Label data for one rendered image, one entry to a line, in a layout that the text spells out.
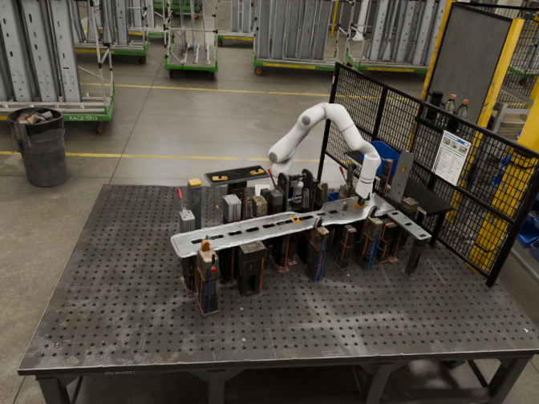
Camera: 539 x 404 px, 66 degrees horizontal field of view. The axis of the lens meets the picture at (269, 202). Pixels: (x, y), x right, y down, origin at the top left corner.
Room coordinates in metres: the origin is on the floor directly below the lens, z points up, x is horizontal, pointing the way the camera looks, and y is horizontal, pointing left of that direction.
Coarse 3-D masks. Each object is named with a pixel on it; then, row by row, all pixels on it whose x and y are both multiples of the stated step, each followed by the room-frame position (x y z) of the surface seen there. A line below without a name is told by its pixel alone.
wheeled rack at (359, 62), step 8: (408, 0) 9.65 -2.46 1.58; (416, 0) 9.70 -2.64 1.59; (424, 0) 9.61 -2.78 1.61; (352, 16) 10.07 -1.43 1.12; (368, 16) 9.17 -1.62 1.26; (352, 24) 10.07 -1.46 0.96; (360, 32) 9.40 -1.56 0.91; (368, 40) 10.13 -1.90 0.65; (352, 56) 9.76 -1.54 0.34; (360, 56) 9.18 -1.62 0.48; (352, 64) 9.50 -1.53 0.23; (360, 64) 9.26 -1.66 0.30; (368, 64) 9.28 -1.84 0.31; (376, 64) 9.34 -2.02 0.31; (384, 64) 9.39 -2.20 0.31; (392, 64) 9.62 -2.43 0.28; (400, 64) 9.70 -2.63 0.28; (408, 64) 9.59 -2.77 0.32; (424, 72) 9.45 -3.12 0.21
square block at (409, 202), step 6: (408, 198) 2.27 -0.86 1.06; (402, 204) 2.24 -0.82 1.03; (408, 204) 2.20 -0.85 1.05; (414, 204) 2.21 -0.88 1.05; (402, 210) 2.23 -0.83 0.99; (408, 210) 2.19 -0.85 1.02; (414, 210) 2.21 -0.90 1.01; (408, 216) 2.20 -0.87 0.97; (414, 216) 2.23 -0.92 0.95; (402, 234) 2.20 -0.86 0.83; (402, 240) 2.21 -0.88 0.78; (402, 246) 2.23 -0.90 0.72
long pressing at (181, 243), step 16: (336, 208) 2.16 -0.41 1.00; (352, 208) 2.18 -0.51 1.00; (368, 208) 2.20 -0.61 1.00; (384, 208) 2.22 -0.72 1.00; (224, 224) 1.88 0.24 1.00; (240, 224) 1.90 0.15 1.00; (256, 224) 1.91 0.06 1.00; (288, 224) 1.94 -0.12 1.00; (304, 224) 1.96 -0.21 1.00; (176, 240) 1.70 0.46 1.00; (192, 240) 1.72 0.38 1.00; (224, 240) 1.74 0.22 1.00; (240, 240) 1.75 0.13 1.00; (192, 256) 1.61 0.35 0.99
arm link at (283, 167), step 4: (296, 148) 2.61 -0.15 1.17; (292, 152) 2.56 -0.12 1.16; (288, 156) 2.53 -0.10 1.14; (292, 156) 2.58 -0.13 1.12; (288, 160) 2.58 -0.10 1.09; (292, 160) 2.59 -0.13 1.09; (276, 164) 2.57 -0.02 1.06; (280, 164) 2.56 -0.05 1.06; (284, 164) 2.56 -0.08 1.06; (288, 164) 2.57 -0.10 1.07; (272, 168) 2.56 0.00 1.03; (276, 168) 2.54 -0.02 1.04; (280, 168) 2.53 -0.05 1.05; (284, 168) 2.54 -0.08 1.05; (288, 168) 2.55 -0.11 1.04; (272, 172) 2.55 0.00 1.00; (276, 172) 2.52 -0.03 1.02; (284, 172) 2.53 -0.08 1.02; (276, 176) 2.53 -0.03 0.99
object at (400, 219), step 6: (390, 216) 2.13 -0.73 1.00; (396, 216) 2.14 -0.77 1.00; (402, 216) 2.14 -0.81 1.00; (396, 222) 2.08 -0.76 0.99; (402, 222) 2.08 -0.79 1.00; (408, 222) 2.09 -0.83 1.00; (414, 222) 2.09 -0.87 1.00; (408, 228) 2.02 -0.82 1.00; (414, 228) 2.02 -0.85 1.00; (420, 228) 2.03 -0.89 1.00; (414, 234) 1.97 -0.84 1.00; (420, 234) 1.97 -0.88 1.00; (426, 234) 1.98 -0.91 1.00
